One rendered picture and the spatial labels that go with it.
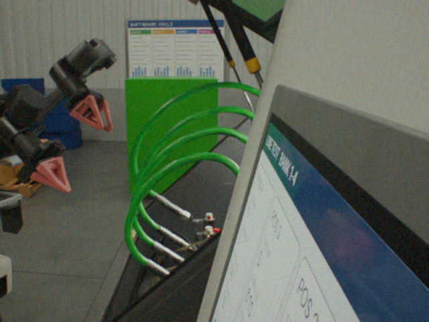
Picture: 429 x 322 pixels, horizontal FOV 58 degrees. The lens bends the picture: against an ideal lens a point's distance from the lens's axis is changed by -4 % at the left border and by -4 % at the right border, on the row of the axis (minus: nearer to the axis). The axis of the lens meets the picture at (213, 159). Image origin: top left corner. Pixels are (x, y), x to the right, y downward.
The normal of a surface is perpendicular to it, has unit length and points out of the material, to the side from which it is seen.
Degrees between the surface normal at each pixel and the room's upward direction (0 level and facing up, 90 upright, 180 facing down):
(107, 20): 90
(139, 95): 90
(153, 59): 90
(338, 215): 76
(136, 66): 90
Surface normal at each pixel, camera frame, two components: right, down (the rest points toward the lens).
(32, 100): 0.65, -0.63
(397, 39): -0.97, -0.24
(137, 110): 0.04, 0.24
